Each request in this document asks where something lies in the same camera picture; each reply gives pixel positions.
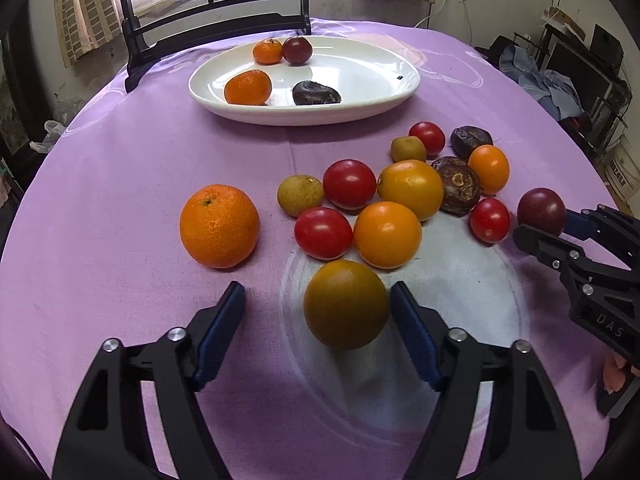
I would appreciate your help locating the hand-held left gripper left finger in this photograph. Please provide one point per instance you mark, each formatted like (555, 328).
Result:
(222, 330)

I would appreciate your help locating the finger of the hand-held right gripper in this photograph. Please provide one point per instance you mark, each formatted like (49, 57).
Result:
(575, 224)
(545, 252)

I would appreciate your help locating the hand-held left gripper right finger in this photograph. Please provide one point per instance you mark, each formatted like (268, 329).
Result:
(415, 335)

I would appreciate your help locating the dark purple tomato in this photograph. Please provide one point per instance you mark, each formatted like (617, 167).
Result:
(297, 50)
(540, 209)

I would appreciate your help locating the red cherry tomato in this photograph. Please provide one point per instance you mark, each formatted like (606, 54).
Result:
(428, 136)
(489, 220)
(349, 183)
(323, 232)

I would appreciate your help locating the green-orange round citrus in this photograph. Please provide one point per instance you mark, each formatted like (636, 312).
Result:
(346, 304)

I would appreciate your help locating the orange tomato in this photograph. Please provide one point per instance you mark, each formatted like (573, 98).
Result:
(489, 169)
(387, 234)
(410, 189)

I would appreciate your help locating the large orange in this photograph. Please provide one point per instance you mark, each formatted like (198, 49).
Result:
(219, 226)

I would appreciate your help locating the dark ringed water chestnut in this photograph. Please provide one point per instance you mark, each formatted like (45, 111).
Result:
(456, 186)

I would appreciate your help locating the small olive-green fruit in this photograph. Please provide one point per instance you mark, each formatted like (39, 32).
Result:
(300, 195)

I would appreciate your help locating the white oval plate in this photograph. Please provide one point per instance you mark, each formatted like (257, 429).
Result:
(350, 75)

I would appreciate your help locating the person's right hand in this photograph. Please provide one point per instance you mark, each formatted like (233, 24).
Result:
(616, 372)

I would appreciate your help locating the white printed sack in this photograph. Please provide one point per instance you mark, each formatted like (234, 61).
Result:
(622, 170)

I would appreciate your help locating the blue clothes pile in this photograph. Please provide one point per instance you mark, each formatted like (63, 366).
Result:
(550, 90)

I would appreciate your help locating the black monitor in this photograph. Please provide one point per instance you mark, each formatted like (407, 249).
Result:
(585, 70)

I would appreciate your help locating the small tan longan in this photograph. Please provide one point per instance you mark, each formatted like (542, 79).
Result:
(407, 150)

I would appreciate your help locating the black speaker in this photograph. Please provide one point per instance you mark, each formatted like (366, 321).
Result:
(607, 45)

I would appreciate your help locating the black bag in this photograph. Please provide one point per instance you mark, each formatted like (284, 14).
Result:
(495, 50)

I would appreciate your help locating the orange mandarin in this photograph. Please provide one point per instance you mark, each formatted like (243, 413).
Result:
(247, 87)

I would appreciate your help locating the elongated dark water chestnut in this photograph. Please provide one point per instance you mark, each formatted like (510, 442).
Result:
(315, 93)

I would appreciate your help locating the white plastic bag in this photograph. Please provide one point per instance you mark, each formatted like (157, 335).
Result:
(50, 132)

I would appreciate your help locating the small mandarin with stem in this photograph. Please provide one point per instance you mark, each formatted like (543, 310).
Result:
(268, 52)

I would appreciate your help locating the dark wooden cabinet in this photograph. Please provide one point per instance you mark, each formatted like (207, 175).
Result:
(15, 110)

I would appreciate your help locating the black framed painted table screen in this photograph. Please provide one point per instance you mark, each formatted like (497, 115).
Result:
(135, 40)

